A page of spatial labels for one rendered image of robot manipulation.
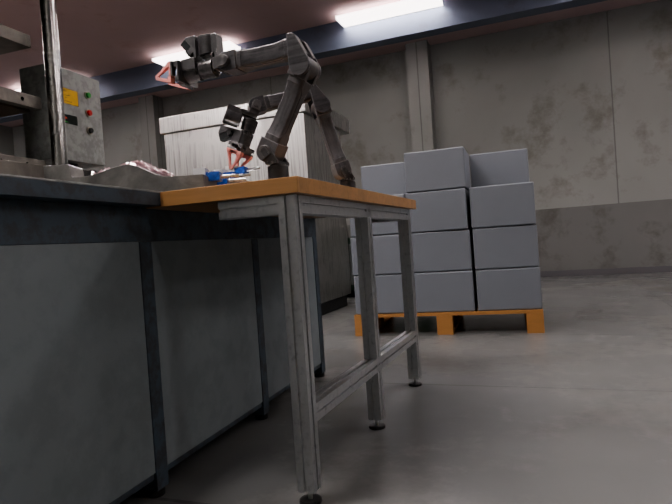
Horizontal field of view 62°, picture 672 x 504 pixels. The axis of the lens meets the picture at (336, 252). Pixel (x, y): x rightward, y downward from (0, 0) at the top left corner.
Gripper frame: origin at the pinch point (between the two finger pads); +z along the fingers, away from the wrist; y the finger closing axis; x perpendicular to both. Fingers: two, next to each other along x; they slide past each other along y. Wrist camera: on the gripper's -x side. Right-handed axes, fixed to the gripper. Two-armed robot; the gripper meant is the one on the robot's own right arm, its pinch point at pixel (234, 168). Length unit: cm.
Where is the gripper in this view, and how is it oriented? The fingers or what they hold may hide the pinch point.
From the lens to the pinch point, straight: 219.3
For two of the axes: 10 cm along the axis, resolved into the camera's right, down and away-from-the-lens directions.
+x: 8.9, 3.4, -3.1
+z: -3.4, 9.4, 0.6
